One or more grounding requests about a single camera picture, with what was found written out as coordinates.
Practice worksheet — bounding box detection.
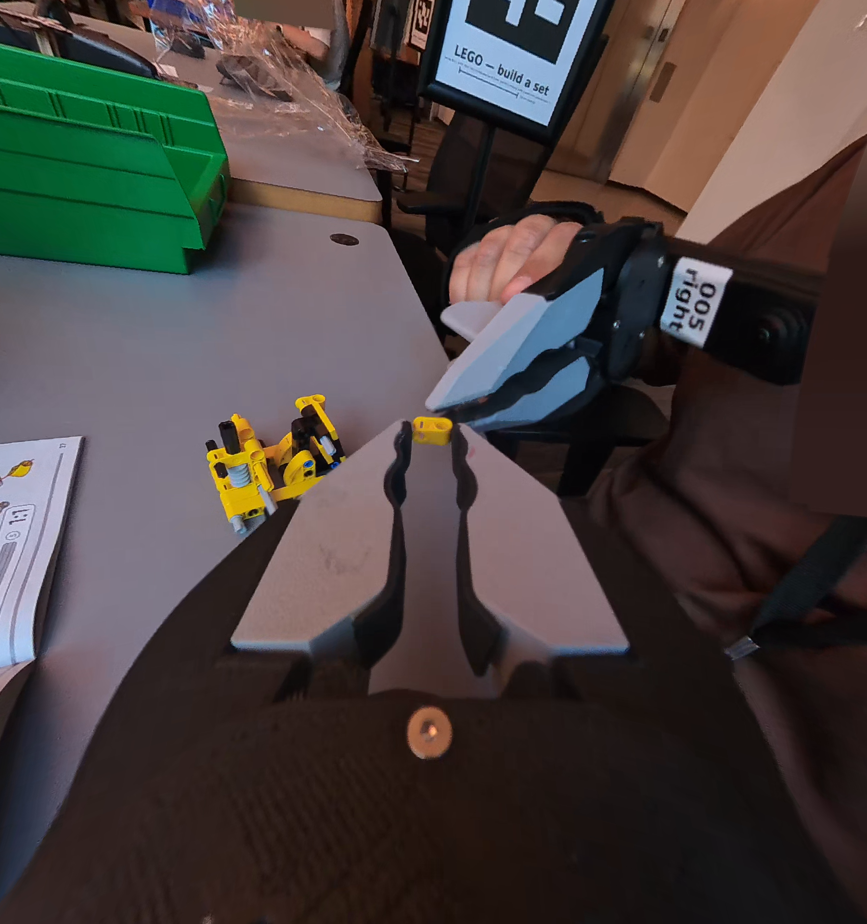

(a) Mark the green plastic storage bin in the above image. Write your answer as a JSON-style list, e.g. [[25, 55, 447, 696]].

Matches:
[[0, 36, 231, 276]]

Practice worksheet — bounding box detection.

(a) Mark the black strap with metal buckle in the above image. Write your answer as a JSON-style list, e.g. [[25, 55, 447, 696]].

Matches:
[[724, 514, 867, 659]]

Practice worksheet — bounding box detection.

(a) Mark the lego instruction booklet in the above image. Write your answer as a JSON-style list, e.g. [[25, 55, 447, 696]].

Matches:
[[0, 435, 85, 744]]

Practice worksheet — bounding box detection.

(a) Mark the black bag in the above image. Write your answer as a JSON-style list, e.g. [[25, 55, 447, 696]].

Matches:
[[0, 14, 163, 80]]

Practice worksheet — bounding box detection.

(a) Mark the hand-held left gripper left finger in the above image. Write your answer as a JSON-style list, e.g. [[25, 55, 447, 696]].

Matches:
[[230, 419, 411, 685]]

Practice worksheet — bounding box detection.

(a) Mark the yellow lego vehicle model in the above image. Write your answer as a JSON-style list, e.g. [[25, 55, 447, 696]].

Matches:
[[206, 393, 348, 536]]

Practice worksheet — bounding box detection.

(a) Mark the person's right hand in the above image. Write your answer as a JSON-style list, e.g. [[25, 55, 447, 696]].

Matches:
[[448, 214, 584, 306]]

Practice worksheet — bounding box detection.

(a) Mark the black office chair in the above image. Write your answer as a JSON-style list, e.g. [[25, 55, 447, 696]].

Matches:
[[396, 108, 546, 255]]

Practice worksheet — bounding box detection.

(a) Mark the black plastic part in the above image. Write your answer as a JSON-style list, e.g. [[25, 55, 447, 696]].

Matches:
[[215, 54, 295, 103]]

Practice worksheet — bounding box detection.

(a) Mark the person's brown jacket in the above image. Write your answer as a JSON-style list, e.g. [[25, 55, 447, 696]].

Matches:
[[570, 361, 867, 924]]

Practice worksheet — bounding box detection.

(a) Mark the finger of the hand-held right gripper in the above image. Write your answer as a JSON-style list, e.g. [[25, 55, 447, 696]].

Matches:
[[425, 270, 611, 414], [451, 350, 600, 436]]

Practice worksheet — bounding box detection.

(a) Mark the clear plastic wrap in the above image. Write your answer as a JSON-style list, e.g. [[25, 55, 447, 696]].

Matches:
[[150, 0, 409, 174]]

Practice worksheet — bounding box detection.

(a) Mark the person's right forearm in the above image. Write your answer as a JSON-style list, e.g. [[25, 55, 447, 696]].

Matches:
[[664, 133, 867, 290]]

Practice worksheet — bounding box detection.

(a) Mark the white sign on black stand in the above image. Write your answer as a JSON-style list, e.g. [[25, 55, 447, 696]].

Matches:
[[417, 0, 616, 235]]

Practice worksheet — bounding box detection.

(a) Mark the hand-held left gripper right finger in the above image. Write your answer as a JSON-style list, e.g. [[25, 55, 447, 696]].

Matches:
[[451, 422, 631, 697]]

